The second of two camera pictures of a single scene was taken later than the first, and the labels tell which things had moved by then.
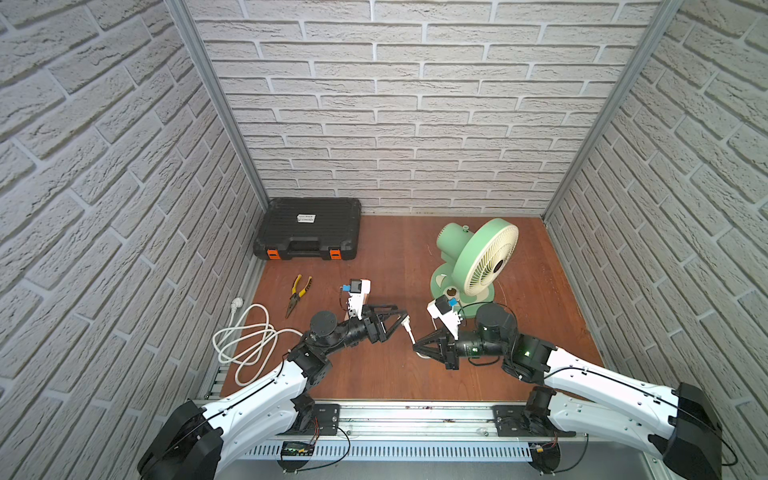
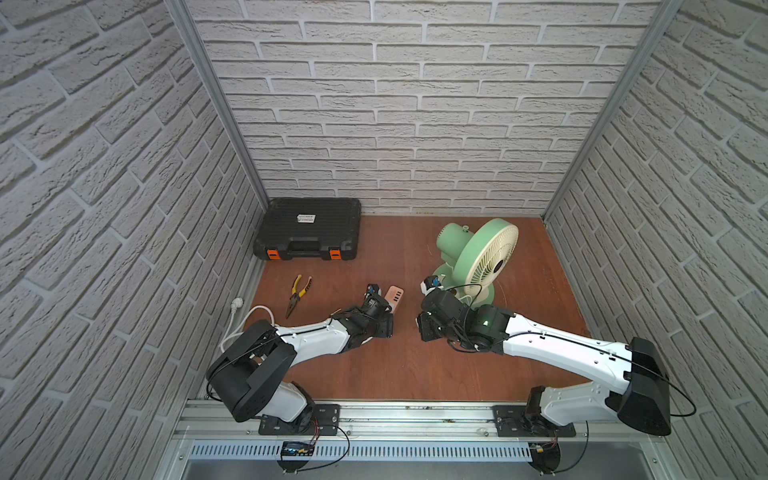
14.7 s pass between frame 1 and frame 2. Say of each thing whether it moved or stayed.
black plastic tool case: stayed
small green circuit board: stayed
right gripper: moved
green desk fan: stayed
